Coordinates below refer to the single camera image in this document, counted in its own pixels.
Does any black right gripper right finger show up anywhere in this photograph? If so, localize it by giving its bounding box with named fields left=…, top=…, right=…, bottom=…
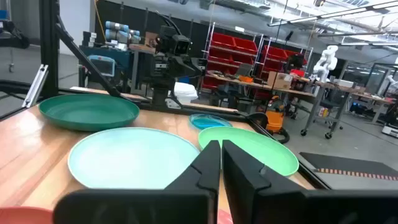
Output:
left=221, top=139, right=398, bottom=224

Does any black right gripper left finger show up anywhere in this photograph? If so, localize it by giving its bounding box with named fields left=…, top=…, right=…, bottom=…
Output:
left=52, top=139, right=221, bottom=224

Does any pink translucent small plate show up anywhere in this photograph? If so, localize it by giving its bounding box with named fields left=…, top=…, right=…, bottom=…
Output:
left=216, top=208, right=234, bottom=224

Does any light green large plastic plate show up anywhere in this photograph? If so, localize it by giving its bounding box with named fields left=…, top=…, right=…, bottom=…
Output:
left=198, top=126, right=300, bottom=177

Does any pale blue large plastic plate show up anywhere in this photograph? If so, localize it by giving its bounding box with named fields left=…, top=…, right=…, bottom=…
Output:
left=67, top=126, right=201, bottom=190

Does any dark green large plastic plate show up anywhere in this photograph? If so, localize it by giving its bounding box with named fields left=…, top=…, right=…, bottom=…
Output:
left=38, top=93, right=141, bottom=132

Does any orange large plastic plate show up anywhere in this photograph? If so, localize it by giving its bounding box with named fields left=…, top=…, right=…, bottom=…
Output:
left=0, top=206, right=54, bottom=224

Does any white plastic bag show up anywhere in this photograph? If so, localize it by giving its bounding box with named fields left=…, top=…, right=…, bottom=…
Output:
left=173, top=81, right=199, bottom=104

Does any metal shelf with red bins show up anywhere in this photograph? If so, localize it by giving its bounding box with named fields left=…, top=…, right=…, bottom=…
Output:
left=257, top=37, right=314, bottom=78
left=201, top=22, right=264, bottom=94

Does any dark blue cabinet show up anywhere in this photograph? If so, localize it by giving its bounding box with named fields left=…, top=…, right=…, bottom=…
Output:
left=78, top=45, right=134, bottom=94

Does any teach pendant with screen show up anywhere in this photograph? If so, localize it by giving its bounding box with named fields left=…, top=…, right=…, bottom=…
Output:
left=87, top=55, right=117, bottom=78

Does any cardboard box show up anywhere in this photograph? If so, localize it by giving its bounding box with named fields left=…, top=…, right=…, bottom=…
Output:
left=266, top=70, right=294, bottom=90

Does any black hazard-striped floor mat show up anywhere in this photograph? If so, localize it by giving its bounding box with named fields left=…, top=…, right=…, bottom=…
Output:
left=298, top=151, right=398, bottom=182

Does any long wooden workbench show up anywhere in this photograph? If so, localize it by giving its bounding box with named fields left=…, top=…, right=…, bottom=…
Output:
left=206, top=70, right=365, bottom=140

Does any small wooden desk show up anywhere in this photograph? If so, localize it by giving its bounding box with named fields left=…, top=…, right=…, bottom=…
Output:
left=350, top=91, right=396, bottom=124

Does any silver aluminium extrusion bar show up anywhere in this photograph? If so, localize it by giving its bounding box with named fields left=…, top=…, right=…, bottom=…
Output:
left=21, top=64, right=49, bottom=108

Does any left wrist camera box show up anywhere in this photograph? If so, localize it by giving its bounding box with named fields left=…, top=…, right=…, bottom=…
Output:
left=167, top=33, right=192, bottom=57

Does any orange vacuum with black hose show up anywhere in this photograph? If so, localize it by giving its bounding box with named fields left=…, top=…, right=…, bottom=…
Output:
left=248, top=95, right=292, bottom=144

